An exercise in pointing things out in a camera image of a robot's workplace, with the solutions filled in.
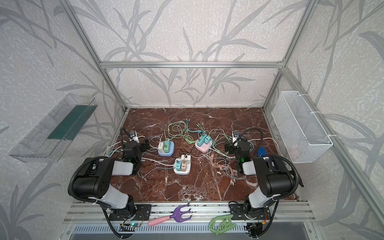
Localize purple pink hand rake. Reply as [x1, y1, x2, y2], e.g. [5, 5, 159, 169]
[148, 203, 192, 227]

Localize white charger plug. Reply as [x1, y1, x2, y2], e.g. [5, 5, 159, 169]
[181, 154, 192, 163]

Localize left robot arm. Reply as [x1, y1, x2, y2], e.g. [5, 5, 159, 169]
[68, 140, 150, 215]

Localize green plastic clip tool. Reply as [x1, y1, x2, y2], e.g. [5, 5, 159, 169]
[209, 215, 237, 236]

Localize pink charger plug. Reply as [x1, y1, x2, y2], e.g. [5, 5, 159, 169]
[181, 161, 187, 172]

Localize pink power socket block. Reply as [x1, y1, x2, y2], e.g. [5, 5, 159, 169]
[195, 140, 213, 153]

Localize teal charger plug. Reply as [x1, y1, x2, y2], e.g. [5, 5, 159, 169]
[175, 160, 182, 172]

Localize clear plastic wall shelf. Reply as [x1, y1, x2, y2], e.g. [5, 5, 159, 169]
[9, 94, 98, 163]

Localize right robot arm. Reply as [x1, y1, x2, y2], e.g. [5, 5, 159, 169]
[225, 140, 304, 216]

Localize pink charging cable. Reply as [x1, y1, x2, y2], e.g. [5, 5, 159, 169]
[206, 151, 241, 185]

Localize white wire mesh basket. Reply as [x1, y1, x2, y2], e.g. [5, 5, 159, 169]
[272, 91, 333, 164]

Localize white power socket block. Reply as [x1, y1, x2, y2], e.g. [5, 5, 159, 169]
[173, 158, 191, 175]

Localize blue power socket block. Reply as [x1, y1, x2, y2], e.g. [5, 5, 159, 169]
[158, 140, 175, 157]

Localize teal chargers on pink block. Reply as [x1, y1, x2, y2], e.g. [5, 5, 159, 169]
[196, 134, 211, 147]

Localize green charging cable bundle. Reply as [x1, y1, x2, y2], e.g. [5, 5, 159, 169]
[163, 118, 205, 145]

